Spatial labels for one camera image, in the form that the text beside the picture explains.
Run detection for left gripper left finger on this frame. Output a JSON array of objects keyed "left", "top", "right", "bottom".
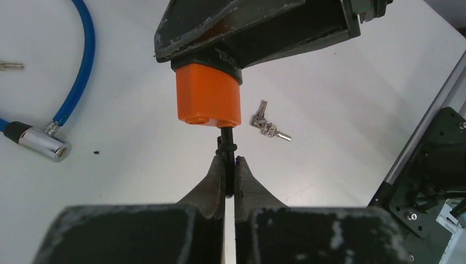
[{"left": 33, "top": 155, "right": 225, "bottom": 263}]

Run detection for blue cable lock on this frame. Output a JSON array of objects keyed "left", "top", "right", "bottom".
[{"left": 0, "top": 0, "right": 97, "bottom": 163}]

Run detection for orange padlock with keys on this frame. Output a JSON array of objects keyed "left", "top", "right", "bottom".
[{"left": 171, "top": 45, "right": 242, "bottom": 197}]

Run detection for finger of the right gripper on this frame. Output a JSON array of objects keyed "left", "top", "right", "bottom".
[
  {"left": 154, "top": 1, "right": 305, "bottom": 63},
  {"left": 223, "top": 1, "right": 360, "bottom": 69}
]

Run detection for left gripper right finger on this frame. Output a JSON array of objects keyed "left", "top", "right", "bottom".
[{"left": 234, "top": 157, "right": 410, "bottom": 263}]

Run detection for silver green-lock keys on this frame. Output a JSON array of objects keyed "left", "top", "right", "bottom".
[{"left": 250, "top": 100, "right": 292, "bottom": 141}]

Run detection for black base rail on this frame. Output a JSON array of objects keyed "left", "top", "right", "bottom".
[{"left": 369, "top": 56, "right": 465, "bottom": 263}]

